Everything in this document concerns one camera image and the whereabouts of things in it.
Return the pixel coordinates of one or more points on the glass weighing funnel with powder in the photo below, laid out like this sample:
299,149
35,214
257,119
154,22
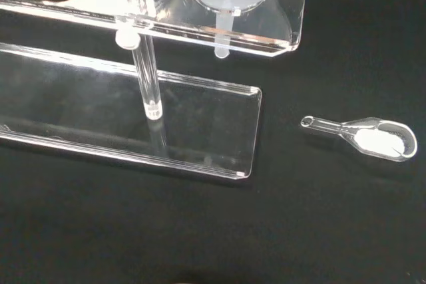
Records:
376,141

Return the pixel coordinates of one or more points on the black bench cloth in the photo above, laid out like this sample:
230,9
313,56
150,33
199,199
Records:
299,224

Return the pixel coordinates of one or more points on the clear acrylic funnel stand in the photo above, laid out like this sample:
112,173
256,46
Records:
199,124

